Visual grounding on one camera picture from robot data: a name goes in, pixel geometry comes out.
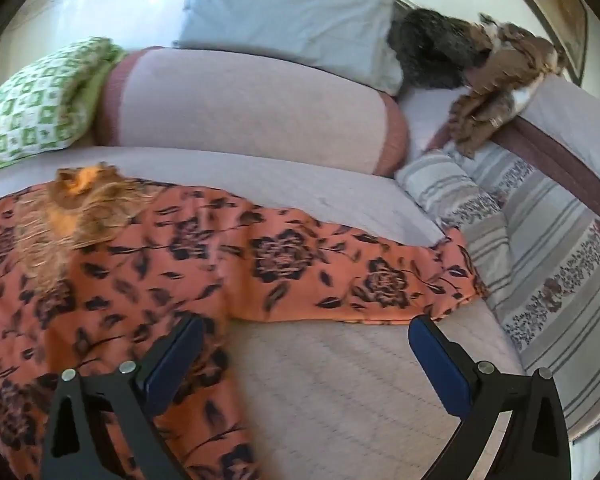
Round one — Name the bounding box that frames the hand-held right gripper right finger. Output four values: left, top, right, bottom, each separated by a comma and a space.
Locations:
408, 315, 572, 480

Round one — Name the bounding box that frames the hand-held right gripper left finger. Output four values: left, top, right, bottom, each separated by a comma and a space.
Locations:
41, 313, 205, 480

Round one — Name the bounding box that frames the orange black floral garment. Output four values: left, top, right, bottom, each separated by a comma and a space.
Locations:
0, 162, 490, 480

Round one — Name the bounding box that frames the striped floral bedsheet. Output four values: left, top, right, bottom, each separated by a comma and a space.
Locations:
394, 149, 600, 445

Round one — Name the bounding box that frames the pink bolster pillow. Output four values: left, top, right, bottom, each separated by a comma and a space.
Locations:
91, 46, 411, 177

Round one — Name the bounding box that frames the green white patterned pillow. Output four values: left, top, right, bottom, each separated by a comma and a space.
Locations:
0, 36, 127, 175

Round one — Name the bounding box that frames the dark grey fuzzy blanket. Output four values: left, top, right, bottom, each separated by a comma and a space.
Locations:
386, 7, 491, 91

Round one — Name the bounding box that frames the light blue pillow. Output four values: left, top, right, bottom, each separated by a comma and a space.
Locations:
172, 0, 406, 96

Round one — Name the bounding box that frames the wooden framed wall picture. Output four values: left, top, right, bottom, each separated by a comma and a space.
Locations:
490, 0, 588, 86

